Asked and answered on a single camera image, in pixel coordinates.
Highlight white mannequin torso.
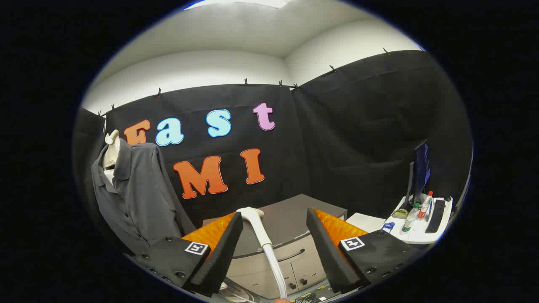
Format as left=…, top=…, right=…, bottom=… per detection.
left=102, top=130, right=122, bottom=186

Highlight grey metal cabinet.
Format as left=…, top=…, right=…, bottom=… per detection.
left=202, top=194, right=348, bottom=300

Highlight black keyboard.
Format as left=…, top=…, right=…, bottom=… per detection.
left=425, top=199, right=446, bottom=234

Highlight white desk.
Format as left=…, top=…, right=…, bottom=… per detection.
left=381, top=196, right=454, bottom=245

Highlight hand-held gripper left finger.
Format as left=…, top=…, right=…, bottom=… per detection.
left=134, top=212, right=244, bottom=298

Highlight dark computer monitor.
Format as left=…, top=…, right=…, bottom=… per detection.
left=406, top=140, right=431, bottom=207

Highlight tangle of black floor cables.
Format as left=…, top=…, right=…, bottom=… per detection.
left=294, top=291, right=323, bottom=303

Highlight black backdrop cloth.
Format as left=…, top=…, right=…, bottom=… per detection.
left=74, top=50, right=473, bottom=236

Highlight red capped bottle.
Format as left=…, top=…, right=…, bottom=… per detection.
left=418, top=191, right=434, bottom=219

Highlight grey button shirt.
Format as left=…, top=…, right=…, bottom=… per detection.
left=91, top=137, right=197, bottom=255

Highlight green capped bottle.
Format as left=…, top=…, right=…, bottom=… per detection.
left=400, top=203, right=421, bottom=235

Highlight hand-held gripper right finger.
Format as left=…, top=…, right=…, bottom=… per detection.
left=306, top=207, right=424, bottom=294

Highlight white garment steamer head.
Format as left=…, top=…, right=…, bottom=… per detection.
left=236, top=207, right=288, bottom=300

